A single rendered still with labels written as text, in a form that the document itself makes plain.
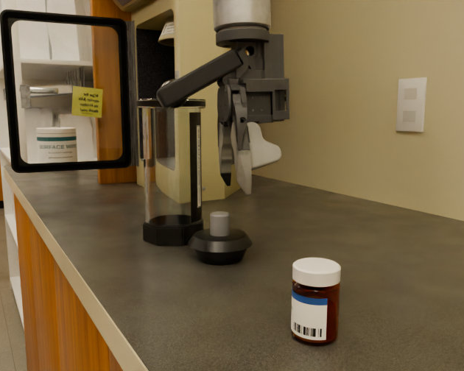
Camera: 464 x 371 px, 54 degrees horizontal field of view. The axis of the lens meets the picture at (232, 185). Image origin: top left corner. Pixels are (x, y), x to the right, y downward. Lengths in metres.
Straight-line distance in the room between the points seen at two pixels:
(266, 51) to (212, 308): 0.33
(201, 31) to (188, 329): 0.74
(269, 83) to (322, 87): 0.69
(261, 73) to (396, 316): 0.34
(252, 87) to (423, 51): 0.56
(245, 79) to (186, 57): 0.46
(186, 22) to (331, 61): 0.42
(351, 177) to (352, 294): 0.68
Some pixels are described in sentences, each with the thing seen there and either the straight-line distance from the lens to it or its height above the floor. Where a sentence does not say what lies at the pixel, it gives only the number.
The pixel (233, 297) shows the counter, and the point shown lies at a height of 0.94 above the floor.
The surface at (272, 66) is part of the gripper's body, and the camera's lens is 0.62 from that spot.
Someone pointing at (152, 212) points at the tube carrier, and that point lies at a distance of 0.73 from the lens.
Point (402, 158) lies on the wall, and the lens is 1.10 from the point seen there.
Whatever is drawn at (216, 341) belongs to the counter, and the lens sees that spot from 0.44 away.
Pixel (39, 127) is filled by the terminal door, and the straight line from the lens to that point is 1.28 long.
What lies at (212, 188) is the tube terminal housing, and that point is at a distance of 1.08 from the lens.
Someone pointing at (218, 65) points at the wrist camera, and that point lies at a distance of 0.60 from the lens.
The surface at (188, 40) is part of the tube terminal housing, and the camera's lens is 1.05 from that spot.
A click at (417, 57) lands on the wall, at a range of 1.08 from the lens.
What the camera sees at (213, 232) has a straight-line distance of 0.64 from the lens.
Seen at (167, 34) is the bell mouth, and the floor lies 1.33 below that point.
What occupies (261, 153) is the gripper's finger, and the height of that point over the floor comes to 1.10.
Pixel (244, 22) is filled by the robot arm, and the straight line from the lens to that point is 0.60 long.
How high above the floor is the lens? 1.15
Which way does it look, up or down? 9 degrees down
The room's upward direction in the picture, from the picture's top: straight up
